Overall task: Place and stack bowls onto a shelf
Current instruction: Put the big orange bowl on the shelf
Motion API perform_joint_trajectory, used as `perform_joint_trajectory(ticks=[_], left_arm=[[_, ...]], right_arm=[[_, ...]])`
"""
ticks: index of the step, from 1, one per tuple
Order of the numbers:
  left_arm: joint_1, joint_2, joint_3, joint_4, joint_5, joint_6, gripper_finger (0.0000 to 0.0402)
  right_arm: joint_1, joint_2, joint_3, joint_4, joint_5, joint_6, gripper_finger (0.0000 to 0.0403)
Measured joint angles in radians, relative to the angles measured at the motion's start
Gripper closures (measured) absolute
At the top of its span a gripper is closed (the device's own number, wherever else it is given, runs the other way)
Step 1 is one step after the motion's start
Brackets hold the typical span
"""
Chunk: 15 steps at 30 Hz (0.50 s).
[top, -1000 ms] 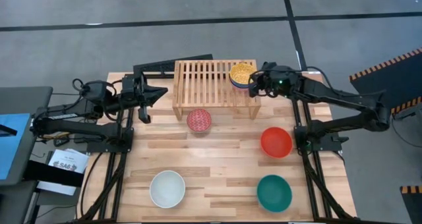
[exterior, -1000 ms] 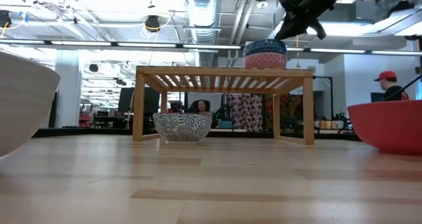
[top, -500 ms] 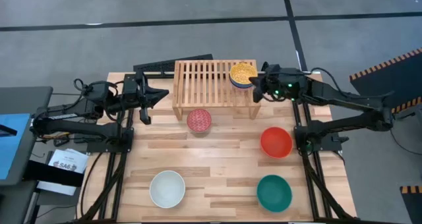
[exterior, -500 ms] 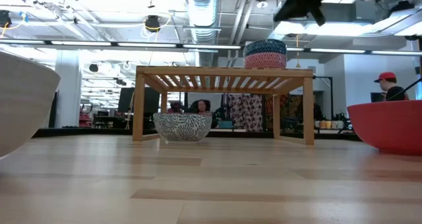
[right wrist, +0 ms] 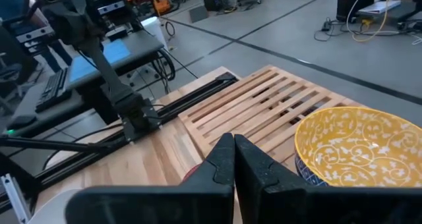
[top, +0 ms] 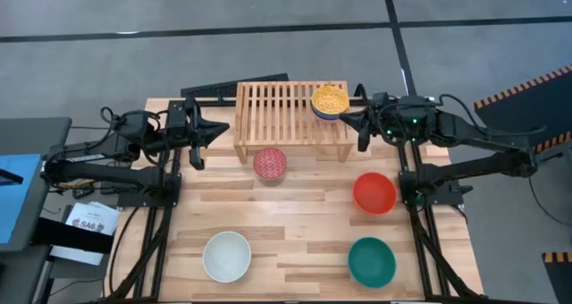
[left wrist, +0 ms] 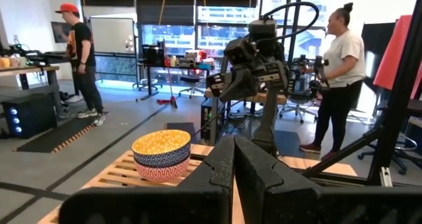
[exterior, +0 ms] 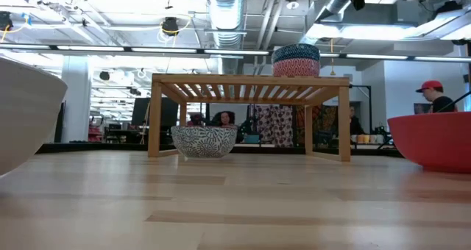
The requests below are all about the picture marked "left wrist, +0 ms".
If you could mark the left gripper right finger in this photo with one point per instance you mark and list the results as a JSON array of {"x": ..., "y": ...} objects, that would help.
[{"x": 296, "y": 204}]

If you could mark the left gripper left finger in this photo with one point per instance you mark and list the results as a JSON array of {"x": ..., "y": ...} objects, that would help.
[{"x": 165, "y": 204}]

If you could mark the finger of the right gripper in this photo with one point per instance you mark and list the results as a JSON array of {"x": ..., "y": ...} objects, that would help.
[
  {"x": 240, "y": 84},
  {"x": 215, "y": 85}
]

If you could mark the red zigzag patterned bowl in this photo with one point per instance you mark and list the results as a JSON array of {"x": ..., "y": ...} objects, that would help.
[{"x": 161, "y": 173}]

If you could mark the yellow and blue patterned bowl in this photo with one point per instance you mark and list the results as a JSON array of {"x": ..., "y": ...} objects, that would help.
[{"x": 161, "y": 148}]

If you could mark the wooden slatted shelf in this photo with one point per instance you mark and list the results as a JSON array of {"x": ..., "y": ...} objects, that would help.
[{"x": 112, "y": 176}]

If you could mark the wooden workbench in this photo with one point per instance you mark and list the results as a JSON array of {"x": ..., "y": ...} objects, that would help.
[{"x": 278, "y": 99}]

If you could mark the red broom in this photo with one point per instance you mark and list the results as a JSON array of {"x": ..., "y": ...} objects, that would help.
[{"x": 168, "y": 102}]

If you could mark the black office chair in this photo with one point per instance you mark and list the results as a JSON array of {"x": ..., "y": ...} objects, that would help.
[{"x": 296, "y": 100}]

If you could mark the person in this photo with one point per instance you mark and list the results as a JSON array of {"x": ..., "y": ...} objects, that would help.
[
  {"x": 343, "y": 52},
  {"x": 80, "y": 46}
]

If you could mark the red cloth panel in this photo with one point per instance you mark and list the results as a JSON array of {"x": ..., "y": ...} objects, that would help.
[{"x": 392, "y": 59}]

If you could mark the dark mat with striped edge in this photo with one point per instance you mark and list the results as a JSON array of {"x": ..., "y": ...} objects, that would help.
[{"x": 56, "y": 135}]

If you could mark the black computer tower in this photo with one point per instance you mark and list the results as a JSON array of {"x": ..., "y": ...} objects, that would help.
[{"x": 33, "y": 118}]

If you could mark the black desk monitor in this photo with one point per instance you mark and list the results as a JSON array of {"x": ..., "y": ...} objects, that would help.
[{"x": 59, "y": 31}]

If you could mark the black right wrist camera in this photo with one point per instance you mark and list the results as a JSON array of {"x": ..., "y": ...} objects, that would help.
[{"x": 239, "y": 51}]

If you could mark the black metal table frame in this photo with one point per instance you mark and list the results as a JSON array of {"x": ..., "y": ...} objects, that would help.
[{"x": 399, "y": 102}]

